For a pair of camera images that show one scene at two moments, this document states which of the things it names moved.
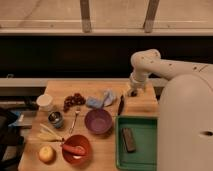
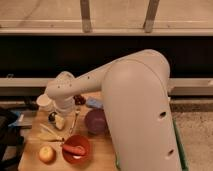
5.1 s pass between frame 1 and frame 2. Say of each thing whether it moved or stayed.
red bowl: stayed
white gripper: moved
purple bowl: stayed
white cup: stayed
